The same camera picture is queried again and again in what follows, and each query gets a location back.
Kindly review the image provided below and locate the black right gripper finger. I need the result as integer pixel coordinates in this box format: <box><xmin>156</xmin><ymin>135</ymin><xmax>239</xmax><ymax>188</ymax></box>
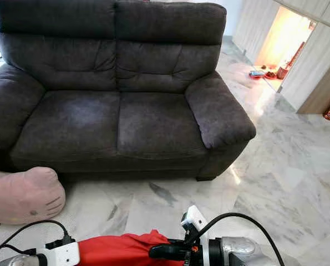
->
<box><xmin>149</xmin><ymin>244</ymin><xmax>187</xmax><ymax>261</ymax></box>

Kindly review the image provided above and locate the red pillow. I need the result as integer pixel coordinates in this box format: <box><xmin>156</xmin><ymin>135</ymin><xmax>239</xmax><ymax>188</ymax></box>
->
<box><xmin>77</xmin><ymin>229</ymin><xmax>182</xmax><ymax>266</ymax></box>

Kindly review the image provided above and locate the pink cat face pillow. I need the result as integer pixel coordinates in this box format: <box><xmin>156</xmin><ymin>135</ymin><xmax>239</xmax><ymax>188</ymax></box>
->
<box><xmin>0</xmin><ymin>166</ymin><xmax>67</xmax><ymax>225</ymax></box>

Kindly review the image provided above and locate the dark brown two-seat sofa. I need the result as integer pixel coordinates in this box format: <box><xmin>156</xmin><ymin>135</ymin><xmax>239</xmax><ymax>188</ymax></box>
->
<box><xmin>0</xmin><ymin>0</ymin><xmax>257</xmax><ymax>182</ymax></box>

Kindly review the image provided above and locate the small red canister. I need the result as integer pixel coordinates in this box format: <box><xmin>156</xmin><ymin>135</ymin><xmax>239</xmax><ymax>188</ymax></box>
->
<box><xmin>276</xmin><ymin>64</ymin><xmax>292</xmax><ymax>79</ymax></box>

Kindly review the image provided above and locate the wooden cabinet with lit niche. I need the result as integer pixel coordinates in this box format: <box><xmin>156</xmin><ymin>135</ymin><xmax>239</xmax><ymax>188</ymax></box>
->
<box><xmin>231</xmin><ymin>0</ymin><xmax>330</xmax><ymax>114</ymax></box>

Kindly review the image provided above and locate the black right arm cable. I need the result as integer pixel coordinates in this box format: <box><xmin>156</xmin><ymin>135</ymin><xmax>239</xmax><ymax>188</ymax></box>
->
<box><xmin>204</xmin><ymin>212</ymin><xmax>286</xmax><ymax>266</ymax></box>

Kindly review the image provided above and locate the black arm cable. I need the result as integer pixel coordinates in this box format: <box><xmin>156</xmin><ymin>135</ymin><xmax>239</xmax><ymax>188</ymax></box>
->
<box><xmin>0</xmin><ymin>219</ymin><xmax>75</xmax><ymax>262</ymax></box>
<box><xmin>204</xmin><ymin>212</ymin><xmax>286</xmax><ymax>266</ymax></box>

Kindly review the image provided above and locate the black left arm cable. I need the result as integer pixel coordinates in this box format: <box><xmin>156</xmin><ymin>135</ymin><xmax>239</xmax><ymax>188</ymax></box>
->
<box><xmin>0</xmin><ymin>219</ymin><xmax>75</xmax><ymax>262</ymax></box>

